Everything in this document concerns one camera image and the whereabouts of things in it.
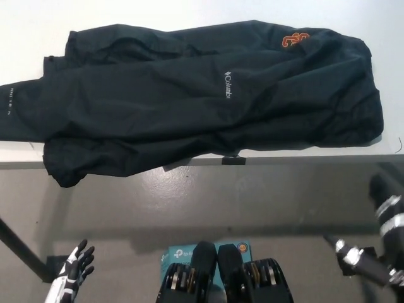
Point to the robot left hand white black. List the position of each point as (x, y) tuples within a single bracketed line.
[(67, 274)]

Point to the robot right hand black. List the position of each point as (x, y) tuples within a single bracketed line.
[(391, 221)]

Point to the black Columbia jacket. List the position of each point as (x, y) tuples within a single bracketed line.
[(158, 101)]

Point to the robot left black body block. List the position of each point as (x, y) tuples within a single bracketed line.
[(202, 262)]

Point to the black table leg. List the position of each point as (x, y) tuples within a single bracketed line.
[(19, 246)]

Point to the thin black thread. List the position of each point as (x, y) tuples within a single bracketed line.
[(398, 145)]

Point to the teal tp-link box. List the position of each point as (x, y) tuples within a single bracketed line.
[(176, 253)]

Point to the black tape piece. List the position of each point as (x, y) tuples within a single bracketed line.
[(233, 160)]

